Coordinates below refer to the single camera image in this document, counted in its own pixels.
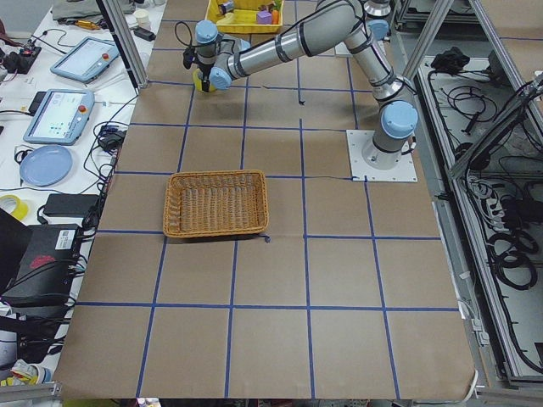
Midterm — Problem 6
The aluminium frame post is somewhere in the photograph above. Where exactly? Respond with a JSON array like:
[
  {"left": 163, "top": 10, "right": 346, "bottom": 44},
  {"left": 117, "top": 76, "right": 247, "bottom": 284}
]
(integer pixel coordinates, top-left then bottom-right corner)
[{"left": 97, "top": 0, "right": 148, "bottom": 90}]

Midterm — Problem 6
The brown wicker basket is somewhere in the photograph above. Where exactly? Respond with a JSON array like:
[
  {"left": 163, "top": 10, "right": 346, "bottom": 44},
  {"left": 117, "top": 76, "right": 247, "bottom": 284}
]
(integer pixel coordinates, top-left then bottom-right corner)
[{"left": 163, "top": 170, "right": 269, "bottom": 238}]

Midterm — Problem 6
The black power adapter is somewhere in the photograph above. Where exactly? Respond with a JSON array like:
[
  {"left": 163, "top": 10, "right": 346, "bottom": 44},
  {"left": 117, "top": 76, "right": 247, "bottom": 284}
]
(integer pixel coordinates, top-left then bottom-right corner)
[{"left": 37, "top": 193, "right": 98, "bottom": 224}]

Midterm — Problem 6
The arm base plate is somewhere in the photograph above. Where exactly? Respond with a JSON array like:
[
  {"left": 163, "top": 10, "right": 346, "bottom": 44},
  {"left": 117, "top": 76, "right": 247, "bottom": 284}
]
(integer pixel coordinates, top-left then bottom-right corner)
[{"left": 346, "top": 130, "right": 418, "bottom": 182}]

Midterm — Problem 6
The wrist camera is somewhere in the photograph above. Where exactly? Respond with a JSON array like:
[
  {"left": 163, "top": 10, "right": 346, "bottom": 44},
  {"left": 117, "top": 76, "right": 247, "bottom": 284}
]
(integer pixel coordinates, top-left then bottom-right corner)
[{"left": 182, "top": 47, "right": 194, "bottom": 70}]

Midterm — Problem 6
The yellow woven tray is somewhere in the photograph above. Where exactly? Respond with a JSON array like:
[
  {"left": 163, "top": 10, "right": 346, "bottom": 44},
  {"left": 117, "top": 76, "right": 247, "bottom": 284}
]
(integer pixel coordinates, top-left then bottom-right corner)
[{"left": 204, "top": 0, "right": 283, "bottom": 34}]

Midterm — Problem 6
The black laptop box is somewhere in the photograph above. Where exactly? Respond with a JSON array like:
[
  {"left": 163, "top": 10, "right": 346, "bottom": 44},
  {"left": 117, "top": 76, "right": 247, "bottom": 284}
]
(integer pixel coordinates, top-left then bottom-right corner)
[{"left": 1, "top": 210, "right": 82, "bottom": 308}]

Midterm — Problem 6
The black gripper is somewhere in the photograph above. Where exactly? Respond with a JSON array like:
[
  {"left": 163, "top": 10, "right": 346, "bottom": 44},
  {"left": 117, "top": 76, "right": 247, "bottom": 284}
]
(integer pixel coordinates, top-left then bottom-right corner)
[{"left": 199, "top": 64, "right": 212, "bottom": 92}]

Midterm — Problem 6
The teach pendant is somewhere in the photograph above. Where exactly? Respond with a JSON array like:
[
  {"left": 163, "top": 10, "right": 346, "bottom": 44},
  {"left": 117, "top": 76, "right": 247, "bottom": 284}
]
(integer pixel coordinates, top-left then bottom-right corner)
[
  {"left": 23, "top": 89, "right": 95, "bottom": 146},
  {"left": 50, "top": 36, "right": 120, "bottom": 84}
]

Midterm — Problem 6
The blue plate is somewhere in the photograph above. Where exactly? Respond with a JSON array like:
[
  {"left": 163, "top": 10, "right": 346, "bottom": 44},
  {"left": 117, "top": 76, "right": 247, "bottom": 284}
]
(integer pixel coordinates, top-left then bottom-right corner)
[{"left": 20, "top": 145, "right": 73, "bottom": 187}]

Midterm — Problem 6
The teach pendant far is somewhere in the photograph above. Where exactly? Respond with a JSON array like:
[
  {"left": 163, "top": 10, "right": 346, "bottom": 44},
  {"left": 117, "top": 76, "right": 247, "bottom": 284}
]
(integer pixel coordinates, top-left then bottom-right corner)
[{"left": 50, "top": 36, "right": 120, "bottom": 84}]

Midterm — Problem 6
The yellow clear tape roll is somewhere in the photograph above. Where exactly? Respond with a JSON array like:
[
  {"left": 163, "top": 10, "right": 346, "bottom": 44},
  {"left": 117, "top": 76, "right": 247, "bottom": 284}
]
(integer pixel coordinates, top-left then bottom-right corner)
[{"left": 193, "top": 69, "right": 216, "bottom": 92}]

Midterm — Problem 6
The teach pendant near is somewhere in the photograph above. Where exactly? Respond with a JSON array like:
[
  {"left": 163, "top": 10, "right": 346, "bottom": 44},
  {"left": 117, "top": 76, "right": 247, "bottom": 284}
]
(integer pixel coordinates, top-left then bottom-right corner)
[{"left": 23, "top": 89, "right": 95, "bottom": 146}]

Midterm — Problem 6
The purple foam cube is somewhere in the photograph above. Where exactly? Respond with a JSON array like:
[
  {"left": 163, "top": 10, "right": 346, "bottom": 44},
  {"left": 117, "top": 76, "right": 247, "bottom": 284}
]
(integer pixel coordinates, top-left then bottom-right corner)
[{"left": 256, "top": 10, "right": 273, "bottom": 25}]

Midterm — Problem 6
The orange toy carrot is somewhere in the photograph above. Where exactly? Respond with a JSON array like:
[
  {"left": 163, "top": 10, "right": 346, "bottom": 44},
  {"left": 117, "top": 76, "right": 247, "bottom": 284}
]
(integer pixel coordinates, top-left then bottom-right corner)
[{"left": 271, "top": 9, "right": 280, "bottom": 25}]

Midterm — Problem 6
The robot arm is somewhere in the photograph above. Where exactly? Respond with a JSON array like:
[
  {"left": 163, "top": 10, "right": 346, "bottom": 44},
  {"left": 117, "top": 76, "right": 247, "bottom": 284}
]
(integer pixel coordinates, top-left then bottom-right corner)
[
  {"left": 364, "top": 0, "right": 392, "bottom": 20},
  {"left": 183, "top": 1, "right": 419, "bottom": 170}
]

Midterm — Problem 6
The yellow tape roll on bench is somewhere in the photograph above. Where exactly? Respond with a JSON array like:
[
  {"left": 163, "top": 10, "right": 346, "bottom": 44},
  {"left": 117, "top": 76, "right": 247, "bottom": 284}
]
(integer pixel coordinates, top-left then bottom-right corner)
[{"left": 0, "top": 194, "right": 29, "bottom": 221}]

